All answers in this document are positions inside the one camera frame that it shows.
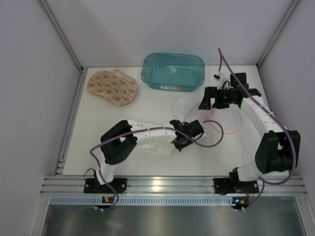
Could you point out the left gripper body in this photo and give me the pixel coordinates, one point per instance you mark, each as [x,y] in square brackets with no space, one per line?
[197,127]

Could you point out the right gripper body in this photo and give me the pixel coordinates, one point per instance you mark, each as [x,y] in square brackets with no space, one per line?
[209,97]

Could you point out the small white mesh laundry bag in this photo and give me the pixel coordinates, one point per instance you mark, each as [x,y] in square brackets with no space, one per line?
[186,110]

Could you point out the white bra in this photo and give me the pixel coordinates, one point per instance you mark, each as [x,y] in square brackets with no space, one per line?
[158,149]

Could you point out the floral pink laundry bag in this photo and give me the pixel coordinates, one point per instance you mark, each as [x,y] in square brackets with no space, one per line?
[114,86]

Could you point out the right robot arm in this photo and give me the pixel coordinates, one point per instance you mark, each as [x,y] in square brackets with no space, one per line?
[278,148]

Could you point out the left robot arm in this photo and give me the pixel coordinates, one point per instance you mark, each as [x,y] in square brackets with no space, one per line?
[123,137]

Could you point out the teal plastic bin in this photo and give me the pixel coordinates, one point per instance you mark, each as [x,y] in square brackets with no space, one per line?
[176,72]

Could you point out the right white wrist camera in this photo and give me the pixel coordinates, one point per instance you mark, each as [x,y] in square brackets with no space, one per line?
[220,78]

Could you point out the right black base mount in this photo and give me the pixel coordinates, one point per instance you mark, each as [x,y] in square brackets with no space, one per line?
[224,186]

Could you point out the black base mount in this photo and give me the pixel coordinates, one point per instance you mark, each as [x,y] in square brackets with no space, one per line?
[224,186]
[92,186]

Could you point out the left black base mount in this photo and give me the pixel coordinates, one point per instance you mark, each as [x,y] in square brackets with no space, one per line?
[92,186]

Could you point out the right aluminium corner post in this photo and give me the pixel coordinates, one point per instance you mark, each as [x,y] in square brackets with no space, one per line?
[281,25]

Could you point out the aluminium corner post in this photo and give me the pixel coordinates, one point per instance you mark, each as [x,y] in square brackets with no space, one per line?
[281,25]
[60,33]

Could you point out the aluminium front rail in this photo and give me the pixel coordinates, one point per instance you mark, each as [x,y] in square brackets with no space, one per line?
[141,185]

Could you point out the perforated cable duct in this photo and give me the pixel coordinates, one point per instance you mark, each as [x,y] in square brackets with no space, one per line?
[148,200]

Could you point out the left aluminium corner post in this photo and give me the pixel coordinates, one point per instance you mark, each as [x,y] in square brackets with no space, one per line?
[60,33]

